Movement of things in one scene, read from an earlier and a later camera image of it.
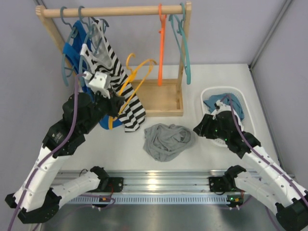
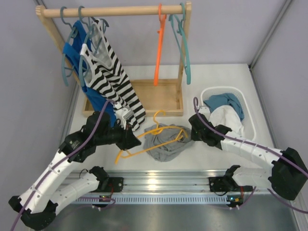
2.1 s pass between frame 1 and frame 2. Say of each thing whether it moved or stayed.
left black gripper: moved
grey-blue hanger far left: stayed
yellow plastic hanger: moved
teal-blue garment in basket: stayed
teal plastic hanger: stayed
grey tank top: stayed
